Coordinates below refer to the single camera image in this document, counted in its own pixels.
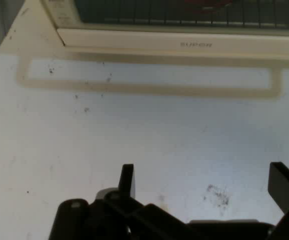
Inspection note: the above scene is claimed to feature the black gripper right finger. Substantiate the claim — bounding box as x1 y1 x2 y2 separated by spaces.
268 161 289 240

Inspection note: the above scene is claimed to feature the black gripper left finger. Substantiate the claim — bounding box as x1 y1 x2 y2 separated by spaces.
48 163 188 240

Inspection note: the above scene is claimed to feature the cream oven door with handle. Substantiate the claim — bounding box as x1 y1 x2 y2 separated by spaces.
15 27 289 101

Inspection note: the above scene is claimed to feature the white toaster oven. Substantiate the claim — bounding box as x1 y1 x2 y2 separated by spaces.
40 0 289 38

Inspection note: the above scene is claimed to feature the dark wire oven rack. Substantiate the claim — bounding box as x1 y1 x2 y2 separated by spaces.
83 0 289 29

